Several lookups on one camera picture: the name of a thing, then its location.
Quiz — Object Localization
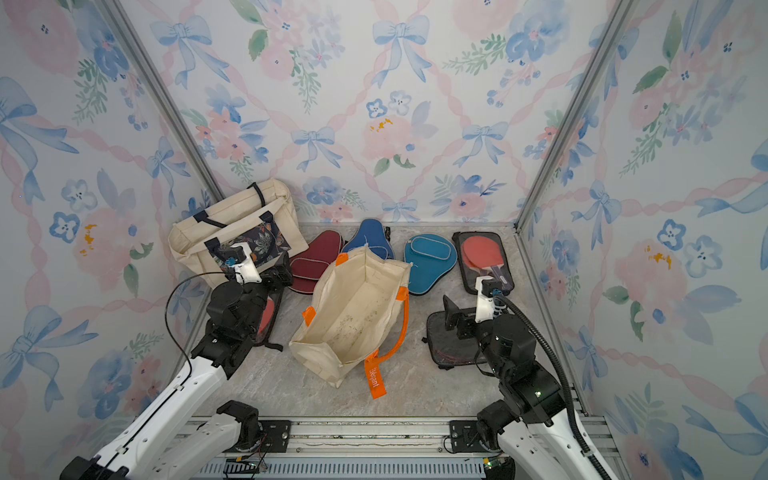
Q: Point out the black mesh ping pong case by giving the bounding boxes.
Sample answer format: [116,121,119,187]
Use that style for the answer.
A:
[422,311,487,370]

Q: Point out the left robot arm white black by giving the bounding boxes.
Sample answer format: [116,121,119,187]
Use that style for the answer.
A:
[60,264,293,479]

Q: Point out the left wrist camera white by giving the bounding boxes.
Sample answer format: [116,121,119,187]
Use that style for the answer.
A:
[222,242,262,285]

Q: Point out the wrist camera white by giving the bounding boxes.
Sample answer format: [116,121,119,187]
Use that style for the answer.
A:
[222,242,262,285]
[475,276,505,323]

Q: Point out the black case red paddle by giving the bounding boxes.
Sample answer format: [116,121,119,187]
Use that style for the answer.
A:
[451,231,515,295]

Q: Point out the maroon ping pong paddle case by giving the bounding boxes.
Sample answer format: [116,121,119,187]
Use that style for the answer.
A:
[290,230,345,295]

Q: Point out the teal ping pong paddle case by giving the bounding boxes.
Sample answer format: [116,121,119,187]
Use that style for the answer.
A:
[404,233,458,296]

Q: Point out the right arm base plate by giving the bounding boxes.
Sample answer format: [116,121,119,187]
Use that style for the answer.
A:
[447,420,498,454]

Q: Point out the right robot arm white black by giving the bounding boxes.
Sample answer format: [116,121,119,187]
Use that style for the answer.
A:
[443,295,618,479]

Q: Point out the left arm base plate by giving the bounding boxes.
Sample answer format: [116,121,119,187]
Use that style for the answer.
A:
[227,419,292,454]

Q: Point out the cream canvas bag orange handles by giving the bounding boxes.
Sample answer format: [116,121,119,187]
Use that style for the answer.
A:
[289,246,412,399]

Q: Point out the blue ping pong paddle case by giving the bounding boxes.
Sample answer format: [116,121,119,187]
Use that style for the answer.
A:
[341,218,395,260]

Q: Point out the black corrugated cable conduit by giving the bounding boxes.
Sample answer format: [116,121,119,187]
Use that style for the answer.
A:
[494,293,613,480]

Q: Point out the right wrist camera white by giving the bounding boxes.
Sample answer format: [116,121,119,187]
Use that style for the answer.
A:
[475,276,505,323]

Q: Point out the cream canvas bag navy handles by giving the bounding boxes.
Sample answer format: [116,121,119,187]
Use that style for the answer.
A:
[169,179,308,288]

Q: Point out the aluminium front rail frame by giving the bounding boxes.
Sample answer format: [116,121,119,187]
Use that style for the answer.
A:
[104,415,634,480]

